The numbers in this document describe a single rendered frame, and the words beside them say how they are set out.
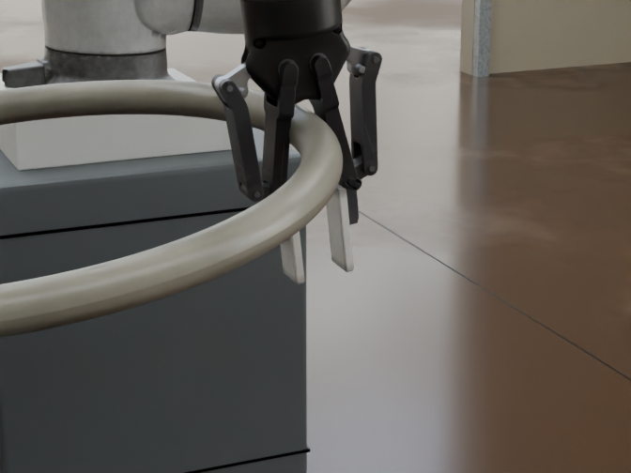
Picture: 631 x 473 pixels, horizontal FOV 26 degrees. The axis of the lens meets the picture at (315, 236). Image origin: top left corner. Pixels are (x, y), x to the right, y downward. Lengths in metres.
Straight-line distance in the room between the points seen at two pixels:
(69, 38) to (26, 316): 0.96
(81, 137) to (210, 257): 0.85
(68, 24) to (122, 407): 0.47
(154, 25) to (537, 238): 2.49
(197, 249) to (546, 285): 2.89
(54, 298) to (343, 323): 2.60
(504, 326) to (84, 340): 1.86
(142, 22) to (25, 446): 0.53
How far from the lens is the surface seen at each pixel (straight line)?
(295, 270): 1.08
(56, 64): 1.74
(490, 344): 3.25
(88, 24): 1.70
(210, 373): 1.72
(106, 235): 1.62
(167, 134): 1.68
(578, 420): 2.89
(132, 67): 1.71
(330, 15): 1.01
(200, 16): 1.73
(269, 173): 1.05
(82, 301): 0.79
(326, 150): 0.96
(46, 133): 1.64
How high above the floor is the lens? 1.21
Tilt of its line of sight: 17 degrees down
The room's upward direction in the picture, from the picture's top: straight up
